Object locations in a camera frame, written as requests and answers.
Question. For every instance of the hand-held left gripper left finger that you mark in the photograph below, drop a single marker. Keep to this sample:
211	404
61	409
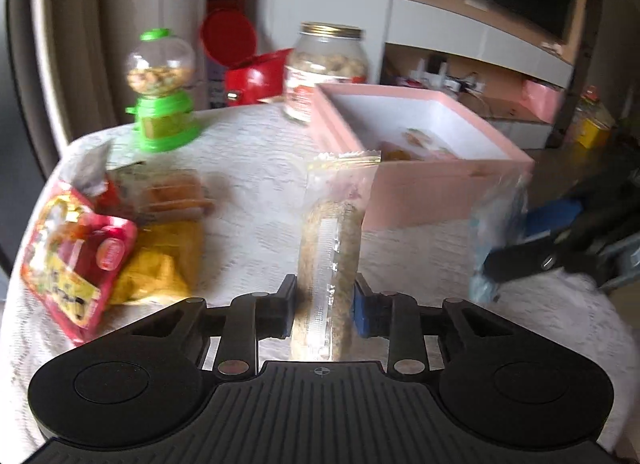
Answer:
286	306

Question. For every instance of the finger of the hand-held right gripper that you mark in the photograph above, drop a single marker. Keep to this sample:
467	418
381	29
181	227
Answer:
550	216
525	256

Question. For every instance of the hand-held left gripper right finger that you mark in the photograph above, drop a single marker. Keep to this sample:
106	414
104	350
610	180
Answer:
361	311

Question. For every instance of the clear bluish snack packet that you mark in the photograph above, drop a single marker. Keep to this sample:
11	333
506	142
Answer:
497	234

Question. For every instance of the clear oat cracker packet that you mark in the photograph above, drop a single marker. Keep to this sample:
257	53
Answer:
327	244

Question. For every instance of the pink cardboard box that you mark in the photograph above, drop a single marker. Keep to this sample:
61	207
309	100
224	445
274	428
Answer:
425	194

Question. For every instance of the yellow snack packet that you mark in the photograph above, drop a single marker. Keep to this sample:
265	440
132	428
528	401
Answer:
160	259

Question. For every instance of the red snack bag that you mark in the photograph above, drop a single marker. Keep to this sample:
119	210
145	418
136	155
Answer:
70	249

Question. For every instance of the clear packet of brown snacks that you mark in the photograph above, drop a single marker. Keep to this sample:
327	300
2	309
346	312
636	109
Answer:
170	194

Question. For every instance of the yellow bottle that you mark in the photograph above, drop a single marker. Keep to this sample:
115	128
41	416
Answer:
592	127

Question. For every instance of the small pink box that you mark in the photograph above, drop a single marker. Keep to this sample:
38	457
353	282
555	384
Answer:
542	99

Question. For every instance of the white lace tablecloth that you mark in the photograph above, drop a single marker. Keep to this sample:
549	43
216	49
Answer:
250	179

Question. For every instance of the orange snack packet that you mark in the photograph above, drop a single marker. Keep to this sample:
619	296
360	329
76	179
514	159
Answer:
415	147

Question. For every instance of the white television cabinet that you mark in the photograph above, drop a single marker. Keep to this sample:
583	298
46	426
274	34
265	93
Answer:
450	39

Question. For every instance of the green candy dispenser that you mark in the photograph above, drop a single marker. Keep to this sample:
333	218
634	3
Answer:
160	114

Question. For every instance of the red lidded bin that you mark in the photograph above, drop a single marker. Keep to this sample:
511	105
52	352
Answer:
250	79

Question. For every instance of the silver snack packet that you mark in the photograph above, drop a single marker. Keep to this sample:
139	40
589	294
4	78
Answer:
95	167

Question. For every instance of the glass jar with gold lid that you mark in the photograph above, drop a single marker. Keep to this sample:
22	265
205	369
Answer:
325	69

